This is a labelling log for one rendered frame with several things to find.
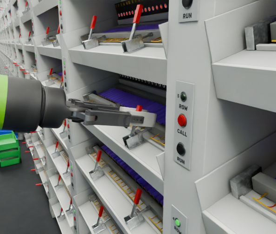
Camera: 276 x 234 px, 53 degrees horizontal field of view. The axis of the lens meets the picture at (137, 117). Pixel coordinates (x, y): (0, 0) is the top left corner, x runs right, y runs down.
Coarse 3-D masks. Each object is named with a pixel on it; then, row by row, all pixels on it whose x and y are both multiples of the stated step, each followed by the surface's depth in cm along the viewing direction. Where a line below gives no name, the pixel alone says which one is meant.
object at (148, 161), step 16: (112, 80) 103; (128, 80) 94; (80, 96) 98; (96, 128) 75; (112, 128) 72; (112, 144) 67; (144, 144) 59; (160, 144) 57; (128, 160) 60; (144, 160) 54; (160, 160) 45; (144, 176) 55; (160, 176) 48; (160, 192) 50
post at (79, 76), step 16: (64, 0) 89; (80, 0) 91; (96, 0) 94; (112, 0) 96; (64, 16) 91; (80, 16) 92; (112, 16) 97; (64, 32) 93; (64, 48) 96; (80, 64) 96; (80, 80) 97; (96, 80) 100; (80, 128) 102; (80, 176) 106; (80, 192) 108; (80, 224) 111
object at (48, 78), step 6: (60, 66) 161; (42, 72) 157; (48, 72) 159; (54, 72) 158; (60, 72) 157; (42, 78) 158; (48, 78) 158; (54, 78) 156; (60, 78) 139; (42, 84) 151; (48, 84) 142; (54, 84) 141; (60, 84) 120
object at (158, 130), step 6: (90, 96) 95; (96, 96) 93; (96, 102) 92; (102, 102) 86; (108, 102) 84; (144, 126) 65; (156, 126) 60; (162, 126) 59; (156, 132) 60; (162, 132) 58; (162, 138) 57
